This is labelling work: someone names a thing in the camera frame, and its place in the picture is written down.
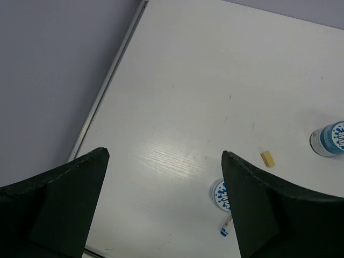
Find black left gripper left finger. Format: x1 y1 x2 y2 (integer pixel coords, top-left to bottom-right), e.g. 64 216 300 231
1 154 109 257

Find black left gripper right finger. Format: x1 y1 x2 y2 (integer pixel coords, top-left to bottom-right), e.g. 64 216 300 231
221 151 343 257

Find blue white ink jar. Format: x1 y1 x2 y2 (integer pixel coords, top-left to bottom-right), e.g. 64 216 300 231
209 178 231 212

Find blue white marker pen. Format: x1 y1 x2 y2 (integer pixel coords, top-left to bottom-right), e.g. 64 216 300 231
220 214 233 237

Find aluminium table edge rail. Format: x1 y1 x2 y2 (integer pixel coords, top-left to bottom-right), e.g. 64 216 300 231
67 1 149 162

